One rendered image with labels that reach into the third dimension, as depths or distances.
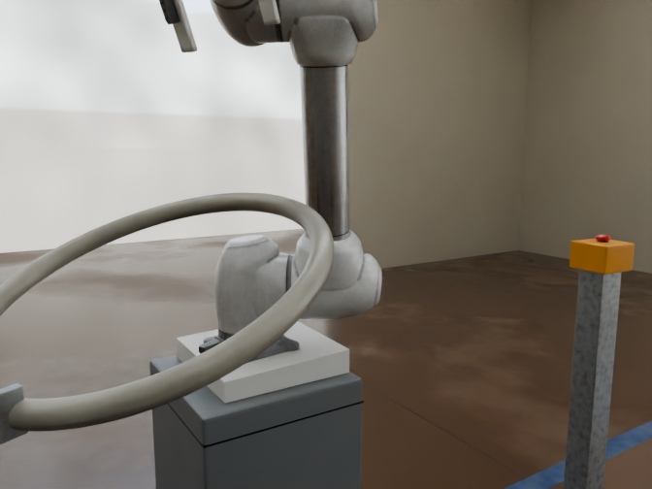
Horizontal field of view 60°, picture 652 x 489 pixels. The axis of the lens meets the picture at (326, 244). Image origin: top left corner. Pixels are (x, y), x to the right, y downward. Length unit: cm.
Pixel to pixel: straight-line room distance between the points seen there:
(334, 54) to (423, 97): 576
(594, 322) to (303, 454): 91
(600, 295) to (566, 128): 616
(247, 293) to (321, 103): 45
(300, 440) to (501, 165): 679
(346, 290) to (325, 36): 54
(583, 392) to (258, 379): 100
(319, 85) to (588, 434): 127
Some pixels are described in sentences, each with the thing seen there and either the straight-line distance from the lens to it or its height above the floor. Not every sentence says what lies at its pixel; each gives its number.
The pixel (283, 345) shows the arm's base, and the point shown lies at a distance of 138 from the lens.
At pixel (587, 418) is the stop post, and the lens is 188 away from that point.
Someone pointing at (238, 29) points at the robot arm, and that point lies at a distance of 121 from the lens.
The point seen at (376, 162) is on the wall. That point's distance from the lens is 646.
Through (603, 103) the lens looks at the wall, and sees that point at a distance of 759.
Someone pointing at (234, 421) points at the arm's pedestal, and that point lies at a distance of 124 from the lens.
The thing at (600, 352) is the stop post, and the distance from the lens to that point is 181.
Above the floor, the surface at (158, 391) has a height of 111.
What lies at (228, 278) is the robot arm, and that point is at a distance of 131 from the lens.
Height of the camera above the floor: 133
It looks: 9 degrees down
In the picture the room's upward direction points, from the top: straight up
